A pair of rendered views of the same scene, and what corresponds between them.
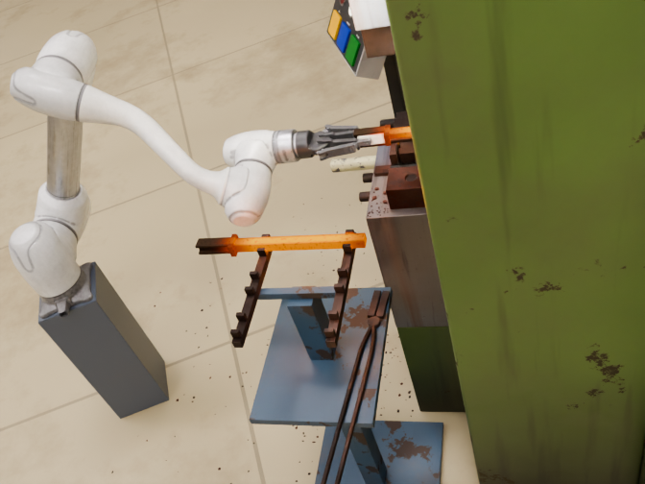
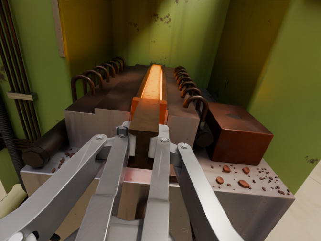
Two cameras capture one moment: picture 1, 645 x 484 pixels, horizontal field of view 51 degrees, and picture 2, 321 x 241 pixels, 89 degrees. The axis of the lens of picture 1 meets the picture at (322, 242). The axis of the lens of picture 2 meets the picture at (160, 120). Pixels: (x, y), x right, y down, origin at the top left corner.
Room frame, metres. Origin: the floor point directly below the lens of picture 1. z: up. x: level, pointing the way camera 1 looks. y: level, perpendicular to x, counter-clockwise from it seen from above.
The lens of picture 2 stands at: (1.52, -0.06, 1.09)
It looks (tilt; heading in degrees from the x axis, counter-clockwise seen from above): 27 degrees down; 244
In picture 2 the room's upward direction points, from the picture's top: 8 degrees clockwise
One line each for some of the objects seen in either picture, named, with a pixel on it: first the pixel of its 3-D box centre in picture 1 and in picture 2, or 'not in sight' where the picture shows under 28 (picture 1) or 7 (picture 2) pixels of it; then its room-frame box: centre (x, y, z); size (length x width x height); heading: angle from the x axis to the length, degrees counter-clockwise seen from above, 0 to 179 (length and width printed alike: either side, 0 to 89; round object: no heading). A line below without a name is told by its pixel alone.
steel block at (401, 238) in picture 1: (488, 221); (154, 164); (1.32, -0.45, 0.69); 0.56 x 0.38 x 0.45; 67
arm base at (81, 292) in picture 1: (62, 289); not in sight; (1.74, 0.86, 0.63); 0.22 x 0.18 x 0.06; 2
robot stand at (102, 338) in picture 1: (107, 344); not in sight; (1.76, 0.86, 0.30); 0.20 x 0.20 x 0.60; 2
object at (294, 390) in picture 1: (324, 351); not in sight; (1.08, 0.09, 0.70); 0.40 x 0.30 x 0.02; 156
